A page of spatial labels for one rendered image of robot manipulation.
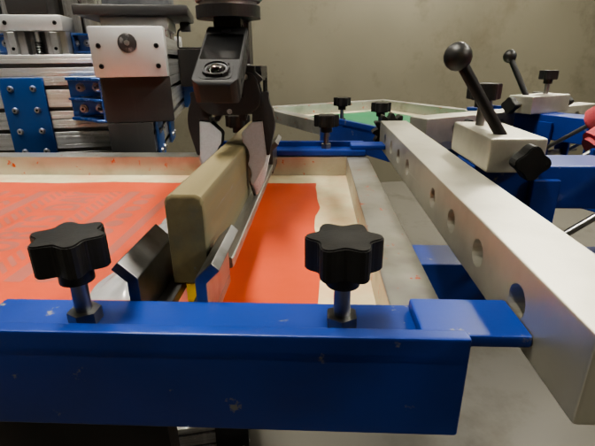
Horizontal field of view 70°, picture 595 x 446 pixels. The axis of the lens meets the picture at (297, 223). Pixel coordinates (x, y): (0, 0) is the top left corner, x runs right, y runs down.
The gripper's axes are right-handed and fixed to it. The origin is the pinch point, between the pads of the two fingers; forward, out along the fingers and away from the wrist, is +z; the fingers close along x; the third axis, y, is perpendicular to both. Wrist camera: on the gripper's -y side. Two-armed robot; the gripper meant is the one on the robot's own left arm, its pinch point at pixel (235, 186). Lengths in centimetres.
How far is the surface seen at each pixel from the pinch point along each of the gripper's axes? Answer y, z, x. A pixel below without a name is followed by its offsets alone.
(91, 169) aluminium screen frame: 25.5, 4.2, 31.9
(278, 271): -12.0, 5.3, -6.1
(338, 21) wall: 353, -45, -27
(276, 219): 2.9, 5.3, -4.6
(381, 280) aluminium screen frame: -19.7, 2.0, -15.1
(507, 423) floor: 63, 101, -75
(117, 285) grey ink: -15.8, 5.0, 8.6
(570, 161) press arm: -0.7, -3.3, -38.9
